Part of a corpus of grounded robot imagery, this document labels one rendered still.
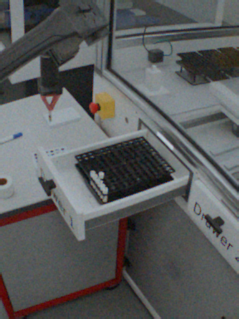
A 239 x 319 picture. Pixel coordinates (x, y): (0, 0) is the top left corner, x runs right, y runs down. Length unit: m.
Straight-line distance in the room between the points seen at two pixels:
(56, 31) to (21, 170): 0.79
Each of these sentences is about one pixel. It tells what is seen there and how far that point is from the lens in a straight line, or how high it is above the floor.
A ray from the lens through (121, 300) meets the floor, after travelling 1.95.
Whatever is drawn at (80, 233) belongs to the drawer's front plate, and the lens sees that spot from 1.07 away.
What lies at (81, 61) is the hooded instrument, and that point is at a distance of 1.93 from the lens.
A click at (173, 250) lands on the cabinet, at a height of 0.56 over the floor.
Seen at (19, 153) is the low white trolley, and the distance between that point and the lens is 1.48.
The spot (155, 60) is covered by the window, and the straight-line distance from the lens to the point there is 1.21.
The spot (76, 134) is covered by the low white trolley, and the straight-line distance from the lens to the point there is 1.55.
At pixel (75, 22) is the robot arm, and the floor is 1.43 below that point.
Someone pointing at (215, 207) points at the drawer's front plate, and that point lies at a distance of 1.08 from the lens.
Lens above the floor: 1.66
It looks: 39 degrees down
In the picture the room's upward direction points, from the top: 3 degrees clockwise
